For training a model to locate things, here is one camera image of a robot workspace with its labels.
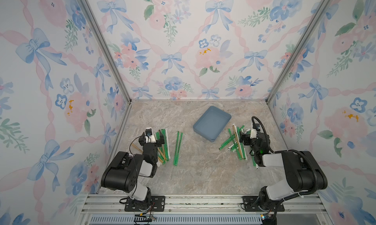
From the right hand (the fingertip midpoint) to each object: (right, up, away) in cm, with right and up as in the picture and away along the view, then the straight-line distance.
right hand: (249, 130), depth 94 cm
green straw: (-46, -9, +1) cm, 47 cm away
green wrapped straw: (-54, -11, +1) cm, 55 cm away
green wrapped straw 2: (-6, -13, -21) cm, 26 cm away
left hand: (-61, 0, -5) cm, 61 cm away
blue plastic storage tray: (-23, +3, +15) cm, 27 cm away
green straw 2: (-44, -7, +4) cm, 45 cm away
